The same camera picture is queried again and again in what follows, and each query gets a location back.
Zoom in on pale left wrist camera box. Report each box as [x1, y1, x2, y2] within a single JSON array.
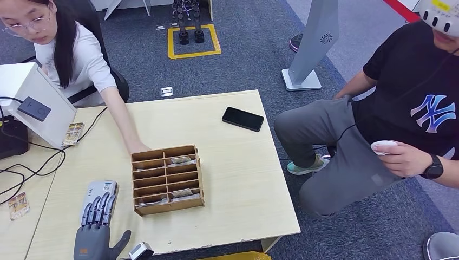
[[129, 241, 155, 260]]

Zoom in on yellow floor tape square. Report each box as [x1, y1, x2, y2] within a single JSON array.
[[167, 24, 222, 60]]

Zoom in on red floor strip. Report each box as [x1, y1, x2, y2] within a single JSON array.
[[382, 0, 420, 23]]

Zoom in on grey kiosk stand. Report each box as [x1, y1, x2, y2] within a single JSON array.
[[281, 0, 339, 92]]

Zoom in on black office chair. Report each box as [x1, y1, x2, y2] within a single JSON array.
[[21, 0, 130, 105]]

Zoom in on grey card reader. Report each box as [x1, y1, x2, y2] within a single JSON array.
[[79, 180, 119, 225]]

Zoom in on black shoe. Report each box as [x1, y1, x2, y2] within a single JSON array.
[[288, 34, 304, 54]]

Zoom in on black box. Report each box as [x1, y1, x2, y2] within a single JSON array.
[[0, 115, 29, 160]]

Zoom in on wooden slotted organizer box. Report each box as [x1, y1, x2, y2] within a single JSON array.
[[131, 144, 205, 217]]

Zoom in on teal sneaker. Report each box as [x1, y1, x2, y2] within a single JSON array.
[[286, 154, 330, 176]]

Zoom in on clear-rimmed eyeglasses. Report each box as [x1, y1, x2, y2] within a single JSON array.
[[2, 12, 51, 37]]

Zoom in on person's left hand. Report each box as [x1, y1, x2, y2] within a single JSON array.
[[127, 141, 152, 155]]

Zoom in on yellow floor tape strip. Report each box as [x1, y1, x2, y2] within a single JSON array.
[[199, 251, 271, 260]]

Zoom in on black flat scanner device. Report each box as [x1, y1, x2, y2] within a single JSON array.
[[17, 96, 53, 122]]

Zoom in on operator person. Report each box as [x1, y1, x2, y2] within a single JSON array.
[[274, 0, 459, 219]]

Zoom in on white headset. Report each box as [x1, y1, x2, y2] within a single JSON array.
[[417, 0, 459, 38]]

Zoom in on white furniture frame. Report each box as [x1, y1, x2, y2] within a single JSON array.
[[91, 0, 173, 21]]

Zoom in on white cabinet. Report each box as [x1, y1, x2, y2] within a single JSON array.
[[0, 62, 77, 150]]

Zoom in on thin black remote cable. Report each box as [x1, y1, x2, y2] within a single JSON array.
[[312, 123, 357, 152]]

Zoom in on operator's left hand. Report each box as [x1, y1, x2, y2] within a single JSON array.
[[372, 141, 433, 178]]

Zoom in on white handheld remote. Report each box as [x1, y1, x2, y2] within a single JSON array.
[[370, 140, 399, 157]]

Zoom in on black wristwatch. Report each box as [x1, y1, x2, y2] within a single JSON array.
[[420, 153, 444, 180]]

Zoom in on patterned room key card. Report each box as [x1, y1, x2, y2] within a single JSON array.
[[170, 156, 197, 166], [136, 200, 168, 209], [170, 189, 200, 203]]

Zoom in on black smartphone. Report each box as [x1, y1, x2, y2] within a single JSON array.
[[221, 106, 265, 133]]

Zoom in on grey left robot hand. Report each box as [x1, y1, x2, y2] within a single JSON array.
[[73, 191, 132, 260]]

